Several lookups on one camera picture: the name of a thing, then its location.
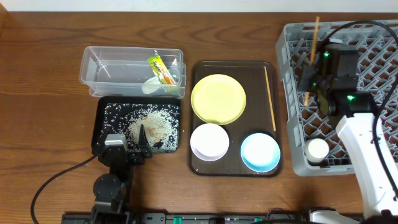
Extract dark brown serving tray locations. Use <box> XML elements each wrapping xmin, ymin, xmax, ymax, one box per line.
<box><xmin>188</xmin><ymin>61</ymin><xmax>283</xmax><ymax>177</ymax></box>

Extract clear plastic bin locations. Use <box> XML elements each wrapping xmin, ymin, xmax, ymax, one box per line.
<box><xmin>80</xmin><ymin>46</ymin><xmax>187</xmax><ymax>99</ymax></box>

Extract white cup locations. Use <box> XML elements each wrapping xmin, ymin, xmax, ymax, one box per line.
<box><xmin>304</xmin><ymin>138</ymin><xmax>329</xmax><ymax>163</ymax></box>

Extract wooden chopstick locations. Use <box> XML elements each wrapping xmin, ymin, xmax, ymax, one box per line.
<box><xmin>304</xmin><ymin>16</ymin><xmax>320</xmax><ymax>106</ymax></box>
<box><xmin>264</xmin><ymin>66</ymin><xmax>277</xmax><ymax>132</ymax></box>

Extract light blue bowl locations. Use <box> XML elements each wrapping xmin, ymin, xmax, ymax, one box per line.
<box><xmin>240</xmin><ymin>133</ymin><xmax>281</xmax><ymax>173</ymax></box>

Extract grey dishwasher rack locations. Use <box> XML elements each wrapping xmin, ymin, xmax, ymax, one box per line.
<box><xmin>275</xmin><ymin>22</ymin><xmax>397</xmax><ymax>176</ymax></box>

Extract right black cable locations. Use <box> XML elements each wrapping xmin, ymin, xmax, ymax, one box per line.
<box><xmin>320</xmin><ymin>20</ymin><xmax>398</xmax><ymax>200</ymax></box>

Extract black cable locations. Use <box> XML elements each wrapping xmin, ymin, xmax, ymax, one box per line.
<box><xmin>320</xmin><ymin>20</ymin><xmax>398</xmax><ymax>200</ymax></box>
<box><xmin>30</xmin><ymin>154</ymin><xmax>98</xmax><ymax>224</ymax></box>

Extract yellow plate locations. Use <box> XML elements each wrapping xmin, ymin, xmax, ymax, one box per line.
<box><xmin>190</xmin><ymin>74</ymin><xmax>246</xmax><ymax>125</ymax></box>

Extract white tissue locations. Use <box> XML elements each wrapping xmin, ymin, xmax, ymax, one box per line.
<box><xmin>141</xmin><ymin>77</ymin><xmax>165</xmax><ymax>95</ymax></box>

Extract white bowl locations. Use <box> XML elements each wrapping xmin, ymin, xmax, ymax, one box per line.
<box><xmin>190</xmin><ymin>123</ymin><xmax>229</xmax><ymax>162</ymax></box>

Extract left black cable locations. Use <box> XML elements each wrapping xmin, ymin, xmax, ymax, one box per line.
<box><xmin>30</xmin><ymin>154</ymin><xmax>98</xmax><ymax>224</ymax></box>

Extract rice and food scraps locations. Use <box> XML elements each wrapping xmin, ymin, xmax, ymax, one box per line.
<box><xmin>102</xmin><ymin>103</ymin><xmax>180</xmax><ymax>153</ymax></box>

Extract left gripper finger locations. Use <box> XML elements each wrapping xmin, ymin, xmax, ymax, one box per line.
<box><xmin>138</xmin><ymin>124</ymin><xmax>152</xmax><ymax>156</ymax></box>
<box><xmin>92</xmin><ymin>129</ymin><xmax>109</xmax><ymax>152</ymax></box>

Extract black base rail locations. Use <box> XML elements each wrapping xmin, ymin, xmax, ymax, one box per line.
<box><xmin>61</xmin><ymin>213</ymin><xmax>309</xmax><ymax>224</ymax></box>

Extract green snack wrapper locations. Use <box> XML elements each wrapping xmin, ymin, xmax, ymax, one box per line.
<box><xmin>147</xmin><ymin>55</ymin><xmax>175</xmax><ymax>85</ymax></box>

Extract black waste tray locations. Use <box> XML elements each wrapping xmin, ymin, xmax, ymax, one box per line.
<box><xmin>91</xmin><ymin>96</ymin><xmax>181</xmax><ymax>144</ymax></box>

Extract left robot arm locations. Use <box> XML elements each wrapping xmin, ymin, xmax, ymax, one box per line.
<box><xmin>89</xmin><ymin>125</ymin><xmax>152</xmax><ymax>224</ymax></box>

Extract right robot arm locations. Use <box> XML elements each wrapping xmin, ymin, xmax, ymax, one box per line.
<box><xmin>298</xmin><ymin>44</ymin><xmax>397</xmax><ymax>223</ymax></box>

